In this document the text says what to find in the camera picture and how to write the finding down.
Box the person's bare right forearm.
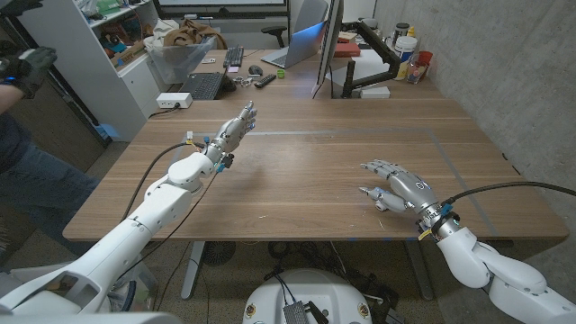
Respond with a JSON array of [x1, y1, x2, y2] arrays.
[[0, 84, 23, 113]]

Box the clear plastic bin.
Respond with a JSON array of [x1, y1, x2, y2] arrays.
[[147, 35, 217, 86]]

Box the white paper sheet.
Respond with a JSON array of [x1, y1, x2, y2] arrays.
[[330, 48, 398, 89]]

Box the grey metal table leg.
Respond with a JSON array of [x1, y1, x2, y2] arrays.
[[402, 238, 436, 302], [180, 240, 206, 301]]

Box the brown cloth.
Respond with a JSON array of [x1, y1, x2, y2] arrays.
[[162, 18, 229, 50]]

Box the white shelf cabinet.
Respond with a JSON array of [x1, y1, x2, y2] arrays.
[[17, 0, 163, 143]]

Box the person in dark shirt jeans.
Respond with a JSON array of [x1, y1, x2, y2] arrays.
[[0, 112, 107, 260]]

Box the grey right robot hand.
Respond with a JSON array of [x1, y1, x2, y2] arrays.
[[358, 159, 442, 217]]

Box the silver open laptop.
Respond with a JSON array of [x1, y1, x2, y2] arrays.
[[259, 20, 328, 70]]

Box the person's right gloved hand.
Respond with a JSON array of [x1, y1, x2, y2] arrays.
[[0, 46, 59, 100]]

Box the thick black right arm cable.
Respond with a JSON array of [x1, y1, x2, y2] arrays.
[[440, 180, 576, 207]]

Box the dark jar with lid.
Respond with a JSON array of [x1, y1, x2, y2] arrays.
[[391, 22, 411, 46]]

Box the white robot torso edge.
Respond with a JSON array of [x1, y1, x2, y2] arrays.
[[0, 311, 184, 324]]

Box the person's left gloved hand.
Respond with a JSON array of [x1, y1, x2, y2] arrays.
[[0, 0, 44, 18]]

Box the flat white box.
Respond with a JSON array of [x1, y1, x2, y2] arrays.
[[359, 85, 392, 100]]

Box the cardboard box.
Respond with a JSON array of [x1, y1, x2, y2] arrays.
[[110, 40, 148, 68]]

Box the black remote control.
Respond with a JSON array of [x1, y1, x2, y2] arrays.
[[253, 73, 277, 89]]

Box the black round fan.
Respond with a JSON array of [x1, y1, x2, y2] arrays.
[[202, 241, 238, 266]]

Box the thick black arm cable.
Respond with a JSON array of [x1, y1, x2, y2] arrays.
[[440, 180, 576, 207], [120, 141, 206, 222]]

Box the large black keyboard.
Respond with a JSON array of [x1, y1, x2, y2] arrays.
[[178, 71, 226, 101]]

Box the red box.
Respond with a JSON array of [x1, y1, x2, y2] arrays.
[[333, 41, 362, 59]]

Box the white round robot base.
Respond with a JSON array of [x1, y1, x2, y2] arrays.
[[242, 268, 374, 324]]

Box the white plastic tub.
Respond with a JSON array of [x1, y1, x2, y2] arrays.
[[393, 35, 419, 64]]

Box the small black keyboard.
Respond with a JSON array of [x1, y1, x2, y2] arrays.
[[222, 45, 245, 69]]

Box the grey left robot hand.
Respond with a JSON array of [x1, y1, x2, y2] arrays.
[[204, 100, 258, 166]]

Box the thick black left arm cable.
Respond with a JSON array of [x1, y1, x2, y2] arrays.
[[120, 141, 206, 222]]

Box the white cloth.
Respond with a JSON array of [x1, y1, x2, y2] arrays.
[[142, 18, 181, 50]]

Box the black framed wall screen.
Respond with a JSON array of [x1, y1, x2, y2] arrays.
[[152, 0, 289, 20]]

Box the black office chair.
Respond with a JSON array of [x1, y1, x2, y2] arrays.
[[260, 25, 288, 49]]

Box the white power strip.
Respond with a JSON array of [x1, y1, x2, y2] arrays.
[[156, 92, 194, 110]]

